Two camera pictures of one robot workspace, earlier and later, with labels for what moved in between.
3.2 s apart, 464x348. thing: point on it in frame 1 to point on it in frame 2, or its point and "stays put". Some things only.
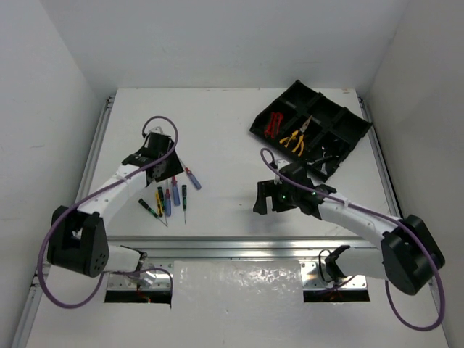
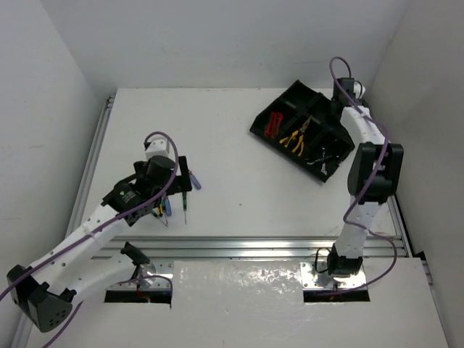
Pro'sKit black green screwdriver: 184,191 stays put
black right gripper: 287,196 to 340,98
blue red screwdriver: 195,181 stays put
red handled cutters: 273,126 stays put
